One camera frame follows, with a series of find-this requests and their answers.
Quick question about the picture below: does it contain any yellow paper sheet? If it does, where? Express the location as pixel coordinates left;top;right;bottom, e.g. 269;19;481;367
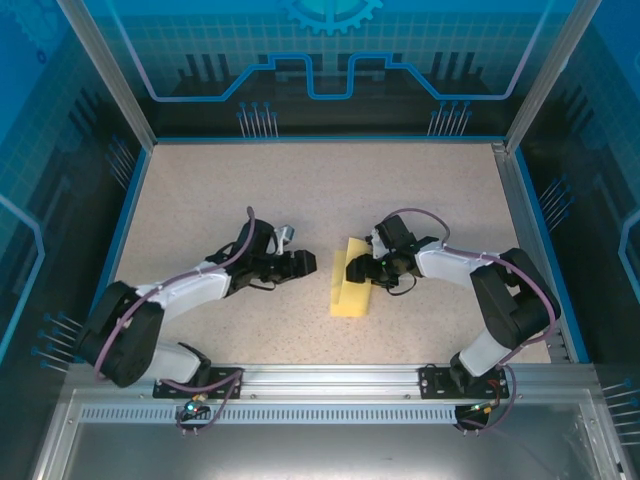
329;237;374;319

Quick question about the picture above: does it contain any metal sheet tray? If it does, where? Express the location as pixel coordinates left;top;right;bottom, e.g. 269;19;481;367
29;388;631;480

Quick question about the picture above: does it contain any blue printed side panel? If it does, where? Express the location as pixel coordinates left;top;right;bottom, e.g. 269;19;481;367
0;0;154;480
514;0;640;480

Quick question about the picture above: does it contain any blue printed gear panel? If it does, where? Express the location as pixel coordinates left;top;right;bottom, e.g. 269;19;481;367
107;0;564;140

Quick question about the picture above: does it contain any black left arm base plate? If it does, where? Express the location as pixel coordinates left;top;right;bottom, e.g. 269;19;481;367
152;367;245;401

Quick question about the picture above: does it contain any aluminium side rail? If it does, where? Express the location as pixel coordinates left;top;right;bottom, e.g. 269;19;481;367
492;141;576;365

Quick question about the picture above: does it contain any aluminium mounting rail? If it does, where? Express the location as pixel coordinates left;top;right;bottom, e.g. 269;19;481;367
67;362;599;399

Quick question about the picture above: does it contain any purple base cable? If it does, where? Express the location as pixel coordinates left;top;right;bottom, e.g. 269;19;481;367
158;370;246;437
452;362;519;437

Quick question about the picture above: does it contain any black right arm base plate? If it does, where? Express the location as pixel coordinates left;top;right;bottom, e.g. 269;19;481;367
418;364;506;401

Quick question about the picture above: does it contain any cable connector with light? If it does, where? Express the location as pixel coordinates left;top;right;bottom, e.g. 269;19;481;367
467;398;502;417
182;394;209;417

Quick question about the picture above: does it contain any slotted metal cable duct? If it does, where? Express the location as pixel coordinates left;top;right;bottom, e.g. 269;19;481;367
79;405;506;426

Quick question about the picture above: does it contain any aluminium frame post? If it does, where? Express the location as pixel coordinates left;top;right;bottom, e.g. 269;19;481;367
502;0;604;154
53;0;160;151

